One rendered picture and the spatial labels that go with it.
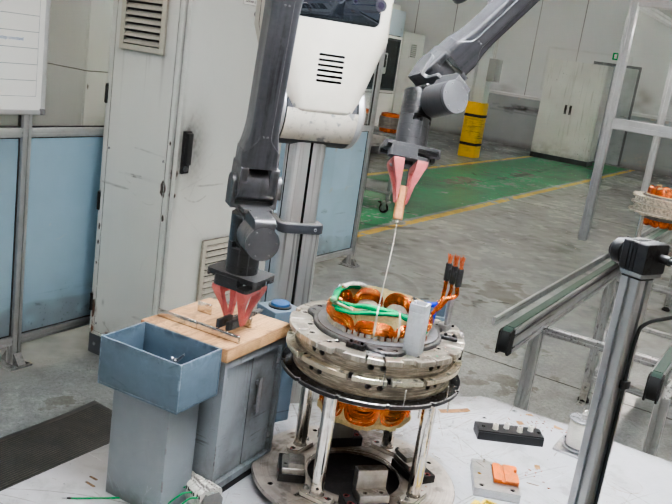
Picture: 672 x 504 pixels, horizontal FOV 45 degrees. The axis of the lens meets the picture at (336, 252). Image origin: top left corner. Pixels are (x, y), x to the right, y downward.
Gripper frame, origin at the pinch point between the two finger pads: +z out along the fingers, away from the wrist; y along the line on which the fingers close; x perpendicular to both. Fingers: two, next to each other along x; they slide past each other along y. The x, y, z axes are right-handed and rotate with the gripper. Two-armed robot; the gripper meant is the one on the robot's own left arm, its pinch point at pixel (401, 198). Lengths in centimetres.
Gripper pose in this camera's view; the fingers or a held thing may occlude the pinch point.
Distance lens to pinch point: 143.1
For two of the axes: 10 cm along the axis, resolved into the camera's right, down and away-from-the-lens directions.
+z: -1.8, 9.8, -1.2
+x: -1.2, 1.0, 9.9
